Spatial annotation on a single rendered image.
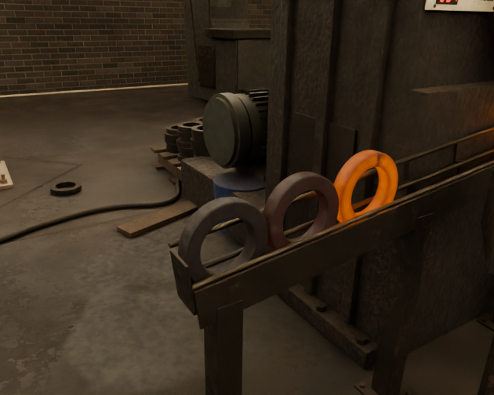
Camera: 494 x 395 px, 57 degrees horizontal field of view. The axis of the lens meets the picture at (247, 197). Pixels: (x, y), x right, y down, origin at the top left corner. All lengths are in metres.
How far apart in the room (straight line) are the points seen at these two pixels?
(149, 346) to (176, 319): 0.16
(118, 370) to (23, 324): 0.46
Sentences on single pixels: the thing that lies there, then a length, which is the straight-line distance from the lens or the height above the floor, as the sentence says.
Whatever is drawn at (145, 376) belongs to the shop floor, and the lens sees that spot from 1.53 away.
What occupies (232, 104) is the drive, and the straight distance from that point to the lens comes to 2.19.
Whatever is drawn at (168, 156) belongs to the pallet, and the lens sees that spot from 3.12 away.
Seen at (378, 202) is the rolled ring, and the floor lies 0.64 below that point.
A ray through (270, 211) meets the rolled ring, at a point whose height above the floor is 0.69.
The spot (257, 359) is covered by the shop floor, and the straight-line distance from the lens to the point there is 1.56.
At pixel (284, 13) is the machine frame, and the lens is 1.61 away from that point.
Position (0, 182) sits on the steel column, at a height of 0.04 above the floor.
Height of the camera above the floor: 1.04
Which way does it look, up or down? 22 degrees down
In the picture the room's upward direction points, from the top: 1 degrees clockwise
